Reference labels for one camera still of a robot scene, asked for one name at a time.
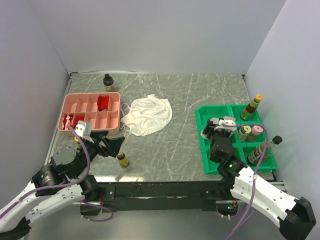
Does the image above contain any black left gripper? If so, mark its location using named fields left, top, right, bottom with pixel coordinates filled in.
left=71, top=130, right=125, bottom=178

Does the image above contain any red sauce bottle yellow cap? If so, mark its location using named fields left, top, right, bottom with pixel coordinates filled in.
left=240, top=94, right=263, bottom=121

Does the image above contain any pink lid spice jar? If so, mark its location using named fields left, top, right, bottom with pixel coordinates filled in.
left=246, top=125, right=264, bottom=143

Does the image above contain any dark sauce bottle black cap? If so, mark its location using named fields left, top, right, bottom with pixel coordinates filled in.
left=246, top=135, right=283, bottom=166

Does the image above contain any silver lid blue label jar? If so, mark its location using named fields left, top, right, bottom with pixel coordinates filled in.
left=200, top=129, right=209, bottom=140

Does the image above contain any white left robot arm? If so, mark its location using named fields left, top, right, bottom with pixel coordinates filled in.
left=0, top=131, right=125, bottom=240

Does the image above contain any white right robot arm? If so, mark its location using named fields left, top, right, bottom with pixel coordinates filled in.
left=201, top=116, right=317, bottom=240

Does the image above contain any small yellow dropper bottle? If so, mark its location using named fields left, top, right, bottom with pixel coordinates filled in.
left=116, top=149, right=129, bottom=168

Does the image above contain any pink compartment tray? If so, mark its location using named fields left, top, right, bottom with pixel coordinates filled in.
left=57, top=92, right=121, bottom=136

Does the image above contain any yellow cap bottle left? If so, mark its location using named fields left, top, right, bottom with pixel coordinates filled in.
left=74, top=137, right=82, bottom=148

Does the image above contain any red packet front compartment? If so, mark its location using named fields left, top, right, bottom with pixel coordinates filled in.
left=74, top=115, right=85, bottom=125

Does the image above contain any red packet compartment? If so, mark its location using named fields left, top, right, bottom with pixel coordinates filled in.
left=74, top=115, right=85, bottom=125
left=97, top=95, right=110, bottom=112

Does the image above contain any red packet back compartment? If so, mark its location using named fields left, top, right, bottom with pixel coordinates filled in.
left=97, top=95, right=110, bottom=112

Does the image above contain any red white striped packet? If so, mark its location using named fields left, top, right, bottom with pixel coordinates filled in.
left=61, top=113, right=74, bottom=130

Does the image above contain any white crumpled cloth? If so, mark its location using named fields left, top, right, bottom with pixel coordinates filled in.
left=120, top=94, right=173, bottom=137

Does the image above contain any green compartment bin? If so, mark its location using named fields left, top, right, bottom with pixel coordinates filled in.
left=195, top=104, right=266, bottom=175

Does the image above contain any black cap spice jar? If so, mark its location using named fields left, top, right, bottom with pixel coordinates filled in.
left=103, top=73, right=117, bottom=93

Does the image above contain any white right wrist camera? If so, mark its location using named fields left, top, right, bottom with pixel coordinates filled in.
left=214, top=116, right=237, bottom=132

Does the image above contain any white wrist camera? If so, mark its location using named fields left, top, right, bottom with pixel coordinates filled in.
left=214, top=116, right=237, bottom=132
left=67, top=120, right=92, bottom=138

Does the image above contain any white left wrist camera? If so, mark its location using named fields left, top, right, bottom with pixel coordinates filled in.
left=67, top=120, right=92, bottom=138

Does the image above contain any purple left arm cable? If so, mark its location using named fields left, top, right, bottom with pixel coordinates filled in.
left=0, top=123, right=116, bottom=223

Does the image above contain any black front mounting rail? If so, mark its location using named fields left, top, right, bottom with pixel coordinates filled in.
left=88, top=181, right=242, bottom=212

